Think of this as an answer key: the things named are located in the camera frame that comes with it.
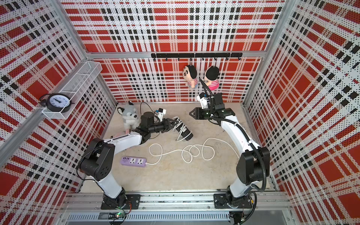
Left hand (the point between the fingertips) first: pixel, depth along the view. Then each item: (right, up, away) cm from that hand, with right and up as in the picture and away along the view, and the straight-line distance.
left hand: (179, 122), depth 86 cm
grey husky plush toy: (-33, +4, +7) cm, 34 cm away
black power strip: (+3, -5, -1) cm, 6 cm away
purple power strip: (-30, -24, 0) cm, 38 cm away
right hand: (+9, +6, -5) cm, 12 cm away
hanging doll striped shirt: (+6, +32, +5) cm, 33 cm away
